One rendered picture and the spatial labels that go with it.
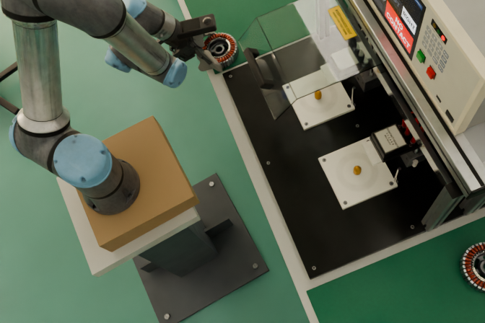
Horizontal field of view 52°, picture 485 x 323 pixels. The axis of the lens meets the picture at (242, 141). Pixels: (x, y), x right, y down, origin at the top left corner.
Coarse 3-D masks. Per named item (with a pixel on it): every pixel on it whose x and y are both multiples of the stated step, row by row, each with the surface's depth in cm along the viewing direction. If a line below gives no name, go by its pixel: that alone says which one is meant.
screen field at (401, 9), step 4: (392, 0) 95; (396, 0) 94; (396, 4) 94; (400, 4) 93; (396, 8) 95; (400, 8) 93; (404, 8) 92; (400, 12) 94; (404, 12) 92; (404, 16) 93; (408, 16) 91; (404, 20) 94; (408, 20) 92; (412, 20) 90; (408, 24) 93; (412, 24) 91; (412, 28) 92
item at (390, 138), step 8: (384, 128) 116; (392, 128) 116; (400, 128) 118; (376, 136) 116; (384, 136) 115; (392, 136) 115; (400, 136) 115; (408, 136) 117; (368, 144) 119; (376, 144) 116; (384, 144) 115; (392, 144) 114; (400, 144) 114; (408, 144) 114; (416, 144) 116; (368, 152) 119; (376, 152) 118; (384, 152) 114; (392, 152) 114; (400, 152) 116; (416, 152) 122; (376, 160) 118; (384, 160) 116
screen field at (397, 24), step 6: (390, 6) 97; (390, 12) 99; (390, 18) 100; (396, 18) 97; (390, 24) 101; (396, 24) 98; (402, 24) 95; (396, 30) 99; (402, 30) 97; (402, 36) 98; (408, 36) 95; (402, 42) 99; (408, 42) 96; (408, 48) 97
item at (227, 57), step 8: (208, 40) 151; (216, 40) 151; (224, 40) 150; (232, 40) 150; (208, 48) 150; (216, 48) 150; (224, 48) 151; (232, 48) 148; (224, 56) 147; (232, 56) 148; (224, 64) 148
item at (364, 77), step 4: (364, 72) 134; (368, 72) 133; (356, 76) 138; (360, 76) 134; (364, 76) 133; (368, 76) 133; (372, 76) 133; (376, 76) 133; (360, 80) 136; (364, 80) 133; (368, 80) 133; (372, 80) 133; (376, 80) 134; (360, 84) 137; (364, 84) 133; (368, 84) 134; (372, 84) 135; (376, 84) 136; (364, 88) 135; (368, 88) 136; (372, 88) 137
